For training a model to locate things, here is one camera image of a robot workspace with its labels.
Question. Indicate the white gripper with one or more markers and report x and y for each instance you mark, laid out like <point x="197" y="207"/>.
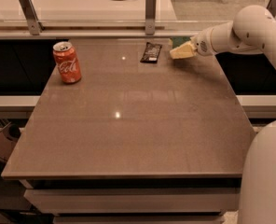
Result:
<point x="200" y="44"/>

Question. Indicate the green and yellow sponge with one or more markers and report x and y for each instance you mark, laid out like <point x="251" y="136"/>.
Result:
<point x="177" y="41"/>

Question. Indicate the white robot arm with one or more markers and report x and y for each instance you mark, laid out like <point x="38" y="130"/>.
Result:
<point x="253" y="30"/>

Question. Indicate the black rxbar chocolate wrapper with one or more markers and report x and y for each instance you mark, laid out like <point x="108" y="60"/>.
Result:
<point x="151" y="53"/>

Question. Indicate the red coca-cola can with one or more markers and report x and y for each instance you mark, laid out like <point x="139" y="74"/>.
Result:
<point x="67" y="62"/>

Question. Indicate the grey drawer cabinet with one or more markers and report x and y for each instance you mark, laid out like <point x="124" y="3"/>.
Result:
<point x="154" y="202"/>

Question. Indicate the dark chair at left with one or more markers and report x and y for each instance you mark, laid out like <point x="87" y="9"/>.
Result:
<point x="9" y="136"/>

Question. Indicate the middle metal railing bracket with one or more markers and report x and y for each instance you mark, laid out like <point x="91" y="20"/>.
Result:
<point x="150" y="16"/>

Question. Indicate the left metal railing bracket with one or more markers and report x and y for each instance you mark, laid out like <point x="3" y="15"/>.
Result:
<point x="34" y="26"/>

